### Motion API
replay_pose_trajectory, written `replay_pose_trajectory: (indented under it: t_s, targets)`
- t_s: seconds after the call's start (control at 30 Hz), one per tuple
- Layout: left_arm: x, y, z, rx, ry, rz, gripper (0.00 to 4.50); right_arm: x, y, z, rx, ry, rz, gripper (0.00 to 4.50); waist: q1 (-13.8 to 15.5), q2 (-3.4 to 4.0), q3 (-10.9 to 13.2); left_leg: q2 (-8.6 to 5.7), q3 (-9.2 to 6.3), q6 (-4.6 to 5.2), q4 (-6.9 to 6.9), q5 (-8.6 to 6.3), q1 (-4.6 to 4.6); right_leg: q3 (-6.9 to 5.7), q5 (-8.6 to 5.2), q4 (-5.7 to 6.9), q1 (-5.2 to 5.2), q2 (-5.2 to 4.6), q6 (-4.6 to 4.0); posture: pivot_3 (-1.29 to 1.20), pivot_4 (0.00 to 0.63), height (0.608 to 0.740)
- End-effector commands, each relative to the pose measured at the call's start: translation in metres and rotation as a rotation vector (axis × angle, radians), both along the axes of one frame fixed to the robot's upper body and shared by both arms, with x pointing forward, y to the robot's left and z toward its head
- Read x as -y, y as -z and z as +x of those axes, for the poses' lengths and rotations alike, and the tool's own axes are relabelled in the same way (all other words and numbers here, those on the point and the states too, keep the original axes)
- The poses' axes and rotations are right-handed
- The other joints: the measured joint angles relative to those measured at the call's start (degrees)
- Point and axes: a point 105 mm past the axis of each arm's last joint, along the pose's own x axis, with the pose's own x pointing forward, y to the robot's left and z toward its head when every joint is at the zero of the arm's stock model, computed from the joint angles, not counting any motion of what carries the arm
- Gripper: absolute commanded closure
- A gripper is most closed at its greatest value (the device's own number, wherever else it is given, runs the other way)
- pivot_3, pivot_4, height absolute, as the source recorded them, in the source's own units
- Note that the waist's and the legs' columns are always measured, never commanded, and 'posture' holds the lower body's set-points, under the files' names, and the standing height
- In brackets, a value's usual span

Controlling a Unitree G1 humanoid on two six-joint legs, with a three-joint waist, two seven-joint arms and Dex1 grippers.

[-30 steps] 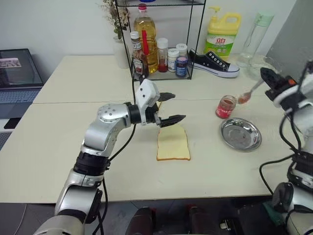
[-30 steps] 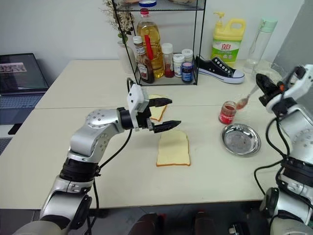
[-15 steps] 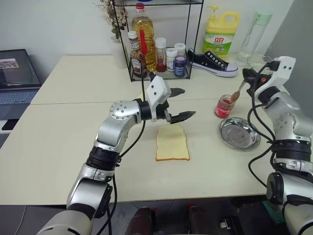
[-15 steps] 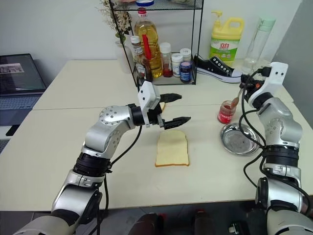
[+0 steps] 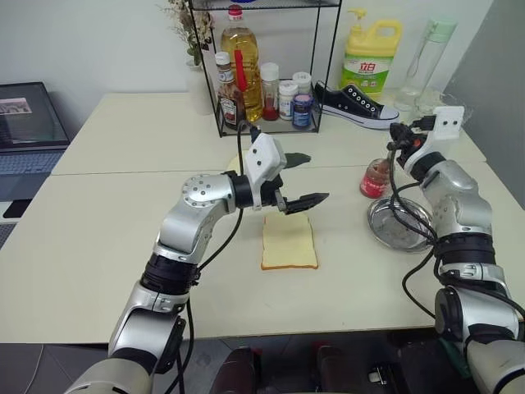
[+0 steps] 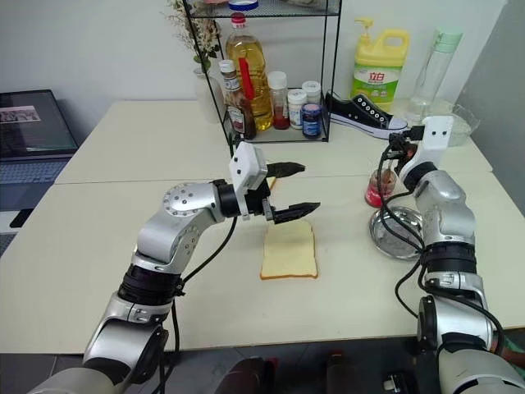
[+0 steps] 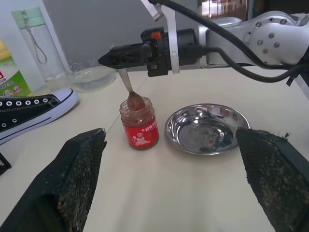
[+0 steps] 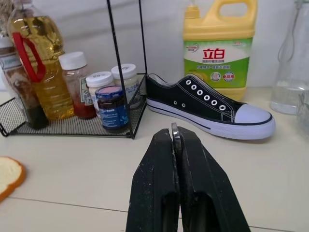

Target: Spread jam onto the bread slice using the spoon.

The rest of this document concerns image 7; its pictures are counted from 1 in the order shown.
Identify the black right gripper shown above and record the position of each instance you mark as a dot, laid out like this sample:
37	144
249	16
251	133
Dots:
159	55

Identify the clear bottle with green lid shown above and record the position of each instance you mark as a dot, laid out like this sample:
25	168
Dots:
46	48

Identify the black and white canvas sneaker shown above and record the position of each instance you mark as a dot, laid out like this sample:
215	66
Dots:
29	111

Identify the small black box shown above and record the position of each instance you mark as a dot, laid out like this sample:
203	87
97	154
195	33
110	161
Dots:
4	164

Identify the red-labelled glass jam jar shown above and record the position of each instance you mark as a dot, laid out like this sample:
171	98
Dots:
141	130

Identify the round stainless steel plate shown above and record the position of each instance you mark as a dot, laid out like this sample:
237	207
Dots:
205	130

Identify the clear glass bowl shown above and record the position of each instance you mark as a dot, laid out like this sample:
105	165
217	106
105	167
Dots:
91	77

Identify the green and white carton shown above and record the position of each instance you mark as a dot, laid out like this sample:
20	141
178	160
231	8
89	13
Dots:
12	77

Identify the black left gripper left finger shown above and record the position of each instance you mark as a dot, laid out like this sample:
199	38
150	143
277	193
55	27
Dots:
60	178

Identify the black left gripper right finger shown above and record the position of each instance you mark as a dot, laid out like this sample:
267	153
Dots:
272	174

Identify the metal spoon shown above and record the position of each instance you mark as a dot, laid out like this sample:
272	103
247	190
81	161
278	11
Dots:
124	81

